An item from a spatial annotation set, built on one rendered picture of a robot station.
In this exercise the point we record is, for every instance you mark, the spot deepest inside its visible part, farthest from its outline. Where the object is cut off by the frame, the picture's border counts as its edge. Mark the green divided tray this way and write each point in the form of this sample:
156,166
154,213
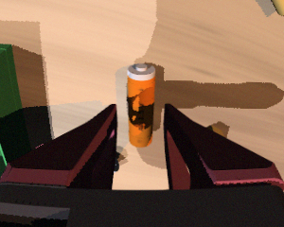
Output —
14,140

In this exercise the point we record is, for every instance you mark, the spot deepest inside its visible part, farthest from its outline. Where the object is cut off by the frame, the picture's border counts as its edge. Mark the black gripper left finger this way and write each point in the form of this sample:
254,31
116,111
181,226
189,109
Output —
70,158

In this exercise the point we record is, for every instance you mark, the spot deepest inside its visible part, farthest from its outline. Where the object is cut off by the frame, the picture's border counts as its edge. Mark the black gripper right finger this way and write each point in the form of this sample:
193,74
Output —
213,161

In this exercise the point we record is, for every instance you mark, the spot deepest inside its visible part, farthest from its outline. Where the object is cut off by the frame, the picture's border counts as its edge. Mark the orange aa battery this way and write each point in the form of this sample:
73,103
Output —
141,85

